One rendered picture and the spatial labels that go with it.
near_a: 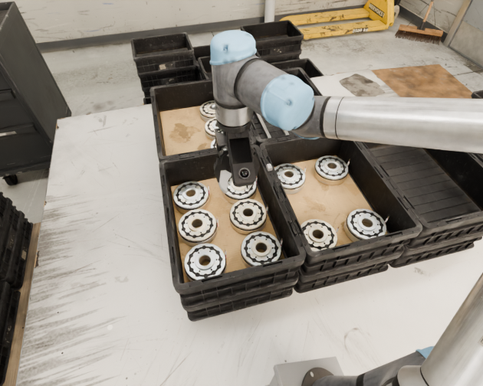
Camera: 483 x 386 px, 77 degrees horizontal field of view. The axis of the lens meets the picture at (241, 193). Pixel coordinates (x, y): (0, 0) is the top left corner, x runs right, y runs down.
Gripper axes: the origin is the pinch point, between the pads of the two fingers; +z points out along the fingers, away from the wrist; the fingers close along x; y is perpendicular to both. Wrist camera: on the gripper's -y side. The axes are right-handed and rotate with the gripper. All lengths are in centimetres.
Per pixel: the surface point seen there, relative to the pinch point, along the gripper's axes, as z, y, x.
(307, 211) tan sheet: 14.4, -1.0, -20.6
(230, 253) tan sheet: 14.4, -9.2, 4.0
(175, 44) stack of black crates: 45, 185, 5
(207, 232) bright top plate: 11.6, -3.1, 8.9
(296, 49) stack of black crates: 47, 162, -81
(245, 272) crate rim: 4.4, -19.5, 2.6
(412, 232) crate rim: 4.4, -18.8, -38.4
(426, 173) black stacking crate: 14, 5, -64
